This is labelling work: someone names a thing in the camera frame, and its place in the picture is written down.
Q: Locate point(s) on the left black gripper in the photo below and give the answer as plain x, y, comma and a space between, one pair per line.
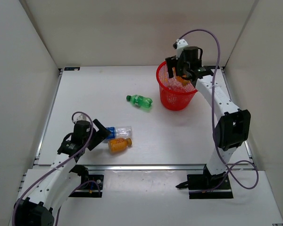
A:
100, 135

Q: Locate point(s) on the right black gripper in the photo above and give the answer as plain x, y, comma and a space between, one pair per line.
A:
171, 61

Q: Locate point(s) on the orange juice bottle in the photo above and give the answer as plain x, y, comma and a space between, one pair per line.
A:
182, 80
119, 144

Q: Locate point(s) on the large clear plastic bottle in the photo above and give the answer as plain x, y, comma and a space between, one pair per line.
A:
177, 89

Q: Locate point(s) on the blue label clear bottle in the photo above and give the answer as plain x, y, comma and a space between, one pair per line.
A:
119, 132

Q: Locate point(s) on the red mesh plastic bin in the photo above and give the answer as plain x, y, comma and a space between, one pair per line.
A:
170, 100

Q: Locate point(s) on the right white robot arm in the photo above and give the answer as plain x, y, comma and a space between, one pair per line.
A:
233, 124

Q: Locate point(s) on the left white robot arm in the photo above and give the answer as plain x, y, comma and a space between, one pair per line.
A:
39, 204

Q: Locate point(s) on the right dark corner label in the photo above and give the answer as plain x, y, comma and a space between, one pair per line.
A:
212, 67

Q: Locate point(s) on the dark corner label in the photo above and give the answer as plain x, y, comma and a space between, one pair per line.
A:
212, 67
71, 68

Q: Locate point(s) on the green plastic bottle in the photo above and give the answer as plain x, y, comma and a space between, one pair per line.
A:
139, 101

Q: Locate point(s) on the left dark corner label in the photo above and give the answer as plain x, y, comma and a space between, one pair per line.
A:
71, 68

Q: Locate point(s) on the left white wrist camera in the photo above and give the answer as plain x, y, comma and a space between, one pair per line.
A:
81, 117

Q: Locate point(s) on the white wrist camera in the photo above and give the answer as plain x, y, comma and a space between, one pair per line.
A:
81, 117
179, 45

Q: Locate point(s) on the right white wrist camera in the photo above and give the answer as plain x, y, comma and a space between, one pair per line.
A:
179, 45

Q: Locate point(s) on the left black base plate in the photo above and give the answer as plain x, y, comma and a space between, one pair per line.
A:
93, 189

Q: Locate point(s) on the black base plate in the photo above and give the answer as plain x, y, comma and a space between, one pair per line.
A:
200, 188
93, 189

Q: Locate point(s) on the aluminium front table rail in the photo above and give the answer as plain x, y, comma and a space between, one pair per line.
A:
145, 167

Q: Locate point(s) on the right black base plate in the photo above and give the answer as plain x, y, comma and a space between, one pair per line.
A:
200, 188

